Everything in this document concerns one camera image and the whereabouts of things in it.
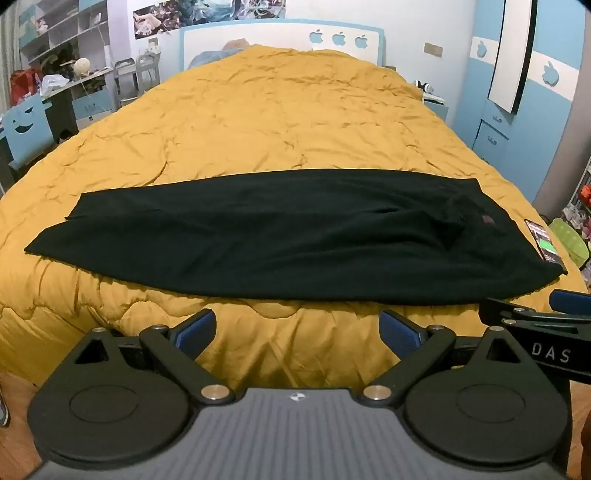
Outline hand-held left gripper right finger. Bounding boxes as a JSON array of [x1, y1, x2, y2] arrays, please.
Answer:
[[362, 308, 528, 409]]

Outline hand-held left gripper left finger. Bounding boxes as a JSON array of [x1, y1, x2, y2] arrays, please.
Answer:
[[74, 308, 236, 408]]

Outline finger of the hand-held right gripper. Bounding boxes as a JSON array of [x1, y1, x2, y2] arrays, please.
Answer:
[[549, 289, 591, 316], [478, 298, 591, 334]]

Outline black pants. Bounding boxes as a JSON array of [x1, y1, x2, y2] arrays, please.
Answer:
[[24, 168, 568, 308]]

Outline person's right forearm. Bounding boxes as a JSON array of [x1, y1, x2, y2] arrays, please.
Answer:
[[580, 413, 591, 467]]

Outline smartphone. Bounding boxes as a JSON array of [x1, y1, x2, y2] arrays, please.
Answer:
[[525, 219, 565, 267]]

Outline green plastic basket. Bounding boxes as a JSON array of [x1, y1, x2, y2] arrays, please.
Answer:
[[547, 218, 591, 269]]

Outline blue and white wardrobe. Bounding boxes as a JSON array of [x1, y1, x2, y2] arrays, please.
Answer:
[[455, 0, 591, 206]]

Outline blue nightstand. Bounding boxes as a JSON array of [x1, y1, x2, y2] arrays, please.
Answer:
[[422, 95, 450, 121]]

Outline yellow quilted blanket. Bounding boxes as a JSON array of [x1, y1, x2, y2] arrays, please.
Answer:
[[0, 48, 573, 393]]

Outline black framed white door panel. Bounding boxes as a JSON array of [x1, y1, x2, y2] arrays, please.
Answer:
[[487, 0, 539, 114]]

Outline blue chair with smiling face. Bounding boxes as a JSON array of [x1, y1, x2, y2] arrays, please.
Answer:
[[0, 98, 56, 172]]

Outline blue pillow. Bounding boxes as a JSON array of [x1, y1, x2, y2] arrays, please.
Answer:
[[188, 39, 252, 68]]

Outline white plastic bag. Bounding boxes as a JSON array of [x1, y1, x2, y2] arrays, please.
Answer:
[[41, 74, 70, 95]]

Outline red bag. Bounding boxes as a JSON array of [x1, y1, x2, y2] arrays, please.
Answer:
[[10, 68, 44, 108]]

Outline white and blue headboard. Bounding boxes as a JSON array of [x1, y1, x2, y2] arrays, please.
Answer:
[[179, 19, 386, 71]]

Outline wall poster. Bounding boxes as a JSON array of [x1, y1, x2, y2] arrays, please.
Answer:
[[133, 0, 287, 38]]

